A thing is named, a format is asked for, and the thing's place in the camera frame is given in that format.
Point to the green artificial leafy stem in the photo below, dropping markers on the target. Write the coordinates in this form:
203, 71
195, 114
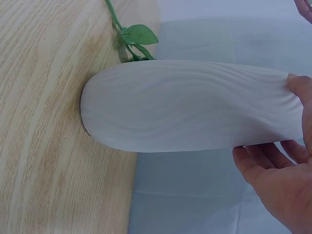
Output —
140, 34

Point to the person's right hand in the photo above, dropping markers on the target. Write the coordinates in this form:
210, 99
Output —
282, 190

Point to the person's left fingers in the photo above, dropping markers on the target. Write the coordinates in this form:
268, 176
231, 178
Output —
306, 8

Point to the white ribbed ceramic vase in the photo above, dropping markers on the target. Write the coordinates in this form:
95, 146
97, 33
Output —
185, 107

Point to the person's left hand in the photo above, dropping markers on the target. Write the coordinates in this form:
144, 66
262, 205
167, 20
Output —
306, 8

